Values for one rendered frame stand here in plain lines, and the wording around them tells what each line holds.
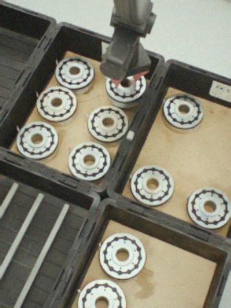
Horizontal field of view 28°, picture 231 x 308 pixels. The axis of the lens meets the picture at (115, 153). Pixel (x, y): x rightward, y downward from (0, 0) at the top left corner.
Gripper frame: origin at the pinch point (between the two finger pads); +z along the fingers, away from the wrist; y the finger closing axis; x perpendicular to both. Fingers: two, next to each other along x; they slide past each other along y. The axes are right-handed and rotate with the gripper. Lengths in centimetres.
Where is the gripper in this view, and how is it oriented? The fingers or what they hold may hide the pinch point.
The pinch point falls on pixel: (125, 80)
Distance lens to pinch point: 117.3
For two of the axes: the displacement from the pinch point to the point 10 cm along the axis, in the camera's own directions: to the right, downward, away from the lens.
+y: 9.3, -3.4, 1.6
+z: 0.0, 4.2, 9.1
